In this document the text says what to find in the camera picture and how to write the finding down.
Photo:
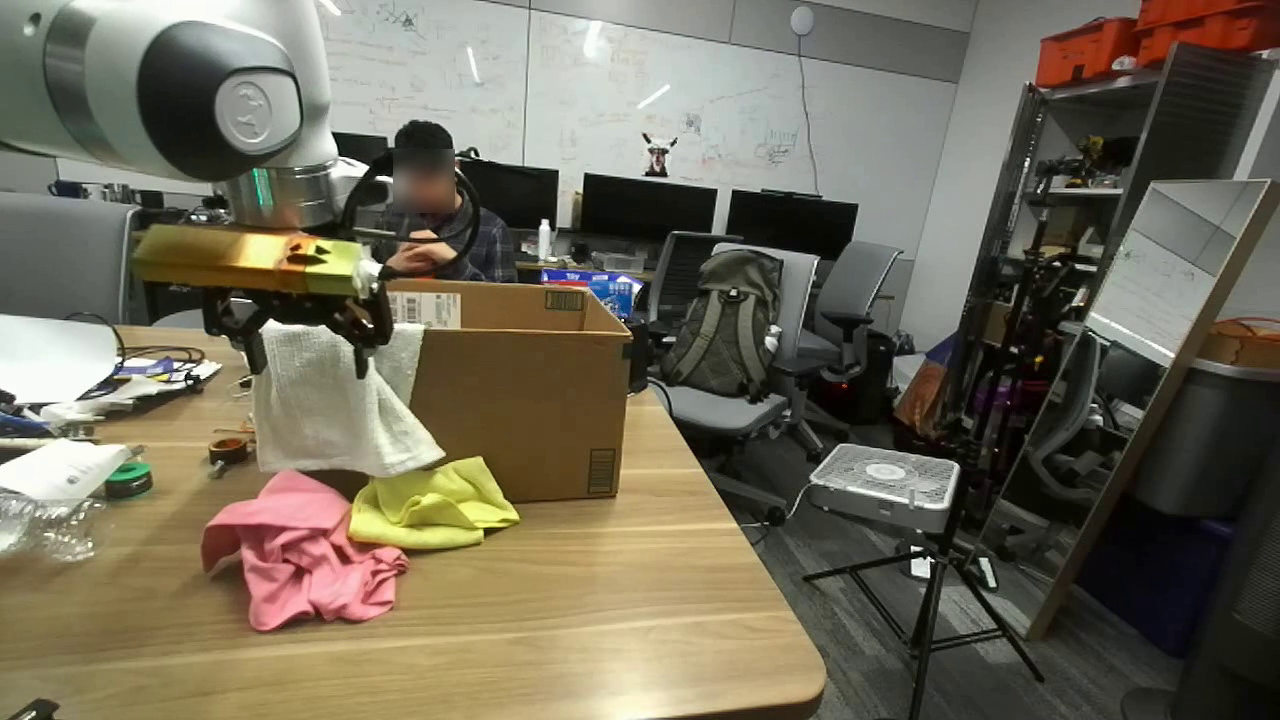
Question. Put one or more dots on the white grey towel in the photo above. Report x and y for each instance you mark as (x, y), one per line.
(313, 411)

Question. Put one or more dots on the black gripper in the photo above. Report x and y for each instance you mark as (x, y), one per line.
(243, 323)

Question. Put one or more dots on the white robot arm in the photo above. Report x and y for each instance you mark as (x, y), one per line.
(225, 92)

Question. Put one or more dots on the bright yellow cloth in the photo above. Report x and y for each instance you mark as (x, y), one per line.
(434, 509)

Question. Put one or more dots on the silver mac mini box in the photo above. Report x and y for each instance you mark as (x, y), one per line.
(891, 485)

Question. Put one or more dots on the green tape roll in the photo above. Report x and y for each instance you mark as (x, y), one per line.
(131, 480)

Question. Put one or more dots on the grey backpack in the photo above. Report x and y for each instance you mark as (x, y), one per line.
(721, 342)

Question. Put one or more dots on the magenta pink cloth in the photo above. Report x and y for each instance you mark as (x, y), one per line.
(298, 558)

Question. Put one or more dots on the grey trash bin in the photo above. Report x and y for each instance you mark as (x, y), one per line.
(1221, 426)

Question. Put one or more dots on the person in plaid shirt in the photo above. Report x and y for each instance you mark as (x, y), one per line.
(457, 248)

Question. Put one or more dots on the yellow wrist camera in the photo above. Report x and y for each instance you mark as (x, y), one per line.
(252, 260)

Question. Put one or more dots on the open cardboard box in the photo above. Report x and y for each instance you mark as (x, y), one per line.
(534, 379)

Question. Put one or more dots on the brown tape roll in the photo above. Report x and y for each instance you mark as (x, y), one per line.
(229, 450)

